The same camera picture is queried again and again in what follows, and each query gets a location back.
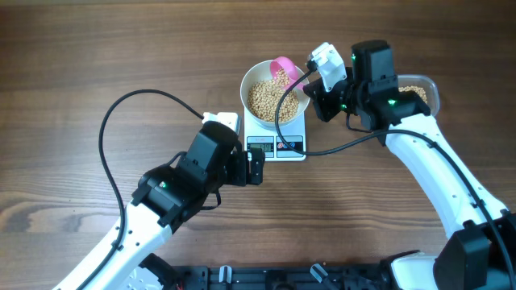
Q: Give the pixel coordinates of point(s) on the soybeans in white bowl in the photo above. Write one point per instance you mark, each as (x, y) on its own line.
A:
(264, 96)

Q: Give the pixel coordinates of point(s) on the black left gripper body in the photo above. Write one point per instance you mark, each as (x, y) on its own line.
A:
(236, 169)

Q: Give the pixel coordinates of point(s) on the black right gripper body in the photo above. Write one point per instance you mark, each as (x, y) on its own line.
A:
(341, 97)

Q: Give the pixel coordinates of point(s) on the white bowl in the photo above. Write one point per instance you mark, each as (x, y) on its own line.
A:
(260, 72)

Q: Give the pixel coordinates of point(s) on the pink plastic measuring scoop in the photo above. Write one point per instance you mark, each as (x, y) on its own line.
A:
(286, 68)

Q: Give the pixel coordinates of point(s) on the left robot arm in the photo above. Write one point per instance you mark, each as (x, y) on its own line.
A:
(167, 197)

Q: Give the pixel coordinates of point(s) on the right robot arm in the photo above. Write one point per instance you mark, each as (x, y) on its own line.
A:
(480, 229)

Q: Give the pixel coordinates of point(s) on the clear plastic container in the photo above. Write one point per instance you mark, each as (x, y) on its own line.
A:
(425, 88)

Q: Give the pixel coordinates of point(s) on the white digital kitchen scale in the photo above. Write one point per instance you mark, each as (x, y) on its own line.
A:
(266, 139)

